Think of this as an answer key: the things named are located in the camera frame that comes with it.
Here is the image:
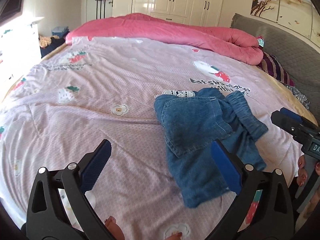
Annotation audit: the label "blue denim pants lace trim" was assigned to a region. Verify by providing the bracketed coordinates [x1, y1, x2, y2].
[154, 88, 268, 208]

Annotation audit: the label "right hand red nails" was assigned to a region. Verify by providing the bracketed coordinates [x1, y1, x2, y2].
[295, 154, 320, 221]

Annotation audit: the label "floral blue pillow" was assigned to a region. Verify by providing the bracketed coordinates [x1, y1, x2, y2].
[285, 85, 310, 110]

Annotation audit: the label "grey padded headboard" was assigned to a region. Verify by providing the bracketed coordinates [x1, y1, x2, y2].
[231, 14, 319, 119]

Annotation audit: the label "striped purple pillow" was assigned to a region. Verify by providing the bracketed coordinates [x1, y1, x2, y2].
[257, 52, 295, 86]

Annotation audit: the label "pink folded quilt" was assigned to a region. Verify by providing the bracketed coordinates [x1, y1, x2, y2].
[66, 13, 263, 65]

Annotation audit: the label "pink strawberry print bedsheet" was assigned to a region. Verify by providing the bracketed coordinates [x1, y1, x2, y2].
[1, 37, 310, 239]

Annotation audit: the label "white wardrobe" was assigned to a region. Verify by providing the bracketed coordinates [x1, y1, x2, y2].
[112, 0, 223, 27]

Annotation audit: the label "white dresser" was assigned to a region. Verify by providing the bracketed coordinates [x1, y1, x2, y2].
[1, 16, 44, 100]

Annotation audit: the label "clothes pile beside bed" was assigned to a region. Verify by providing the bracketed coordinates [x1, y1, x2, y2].
[39, 27, 69, 58]

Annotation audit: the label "blossom wall painting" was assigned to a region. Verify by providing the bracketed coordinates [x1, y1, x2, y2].
[251, 0, 319, 46]

